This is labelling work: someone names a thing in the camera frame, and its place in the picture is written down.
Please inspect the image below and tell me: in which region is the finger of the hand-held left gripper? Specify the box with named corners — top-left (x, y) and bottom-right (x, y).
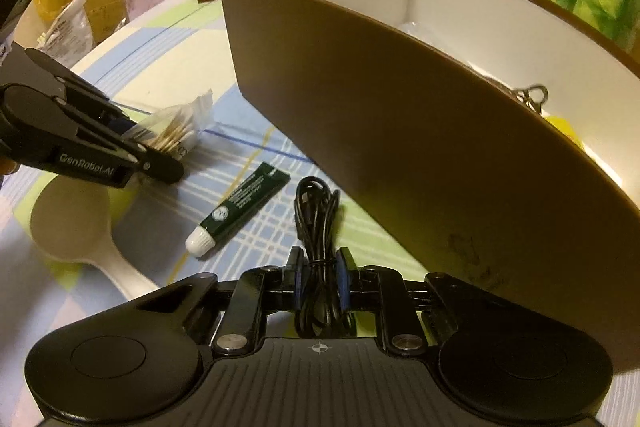
top-left (25, 48), bottom-right (137, 140)
top-left (120, 141), bottom-right (186, 186)

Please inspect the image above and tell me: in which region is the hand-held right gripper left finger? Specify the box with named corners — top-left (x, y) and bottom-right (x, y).
top-left (135, 246), bottom-right (306, 355)

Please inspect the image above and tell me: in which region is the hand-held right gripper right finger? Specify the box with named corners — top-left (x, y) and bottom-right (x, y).
top-left (336, 247), bottom-right (502, 355)

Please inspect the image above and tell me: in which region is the bag of cotton swabs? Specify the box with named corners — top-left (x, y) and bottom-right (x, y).
top-left (120, 92), bottom-right (219, 163)

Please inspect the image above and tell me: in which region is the black cable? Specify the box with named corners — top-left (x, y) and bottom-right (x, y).
top-left (294, 177), bottom-right (359, 341)

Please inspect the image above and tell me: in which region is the brown box with white inside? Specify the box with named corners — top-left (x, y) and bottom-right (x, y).
top-left (218, 0), bottom-right (640, 380)

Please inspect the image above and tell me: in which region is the plaid cloth-covered desktop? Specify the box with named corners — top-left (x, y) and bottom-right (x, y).
top-left (0, 0), bottom-right (426, 388)

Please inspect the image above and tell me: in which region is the white plastic packet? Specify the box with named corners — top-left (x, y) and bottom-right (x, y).
top-left (35, 0), bottom-right (96, 66)

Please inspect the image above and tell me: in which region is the dark green ointment tube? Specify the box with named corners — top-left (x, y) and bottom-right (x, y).
top-left (185, 161), bottom-right (292, 257)

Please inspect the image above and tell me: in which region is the beige rice spoon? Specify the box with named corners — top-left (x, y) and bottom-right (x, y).
top-left (30, 179), bottom-right (167, 301)

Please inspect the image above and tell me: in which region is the yellow small item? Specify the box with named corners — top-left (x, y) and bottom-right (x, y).
top-left (542, 116), bottom-right (584, 148)

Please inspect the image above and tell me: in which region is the metal key ring clasp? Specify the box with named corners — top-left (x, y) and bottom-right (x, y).
top-left (510, 82), bottom-right (551, 113)

